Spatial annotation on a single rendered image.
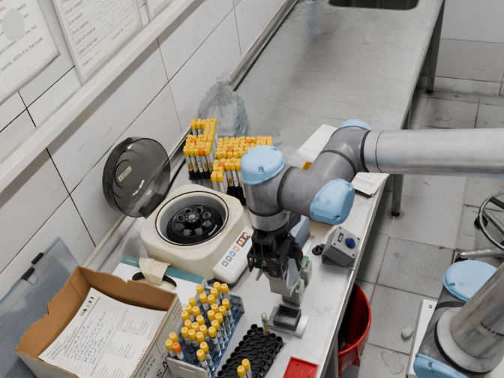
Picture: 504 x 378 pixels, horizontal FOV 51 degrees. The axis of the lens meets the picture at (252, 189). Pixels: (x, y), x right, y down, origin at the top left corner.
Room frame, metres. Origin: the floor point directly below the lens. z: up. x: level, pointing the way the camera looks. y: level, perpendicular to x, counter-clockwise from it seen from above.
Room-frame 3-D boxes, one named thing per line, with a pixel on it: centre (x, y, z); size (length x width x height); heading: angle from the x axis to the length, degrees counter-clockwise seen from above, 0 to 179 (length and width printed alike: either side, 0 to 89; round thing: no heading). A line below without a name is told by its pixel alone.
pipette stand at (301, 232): (0.93, -0.09, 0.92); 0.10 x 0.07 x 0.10; 146
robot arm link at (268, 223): (0.68, -0.03, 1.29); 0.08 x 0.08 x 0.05
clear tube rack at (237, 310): (0.68, 0.16, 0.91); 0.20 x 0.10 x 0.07; 152
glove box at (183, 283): (0.84, 0.28, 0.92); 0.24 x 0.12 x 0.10; 62
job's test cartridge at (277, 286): (0.70, -0.03, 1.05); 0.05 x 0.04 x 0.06; 62
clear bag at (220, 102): (1.51, 0.07, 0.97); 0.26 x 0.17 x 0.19; 167
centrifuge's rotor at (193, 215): (0.99, 0.17, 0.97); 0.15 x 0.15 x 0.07
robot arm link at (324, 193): (0.63, -0.11, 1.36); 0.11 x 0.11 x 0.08; 53
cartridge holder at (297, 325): (0.70, -0.03, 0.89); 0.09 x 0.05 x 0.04; 62
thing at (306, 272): (0.83, -0.09, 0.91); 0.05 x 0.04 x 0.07; 62
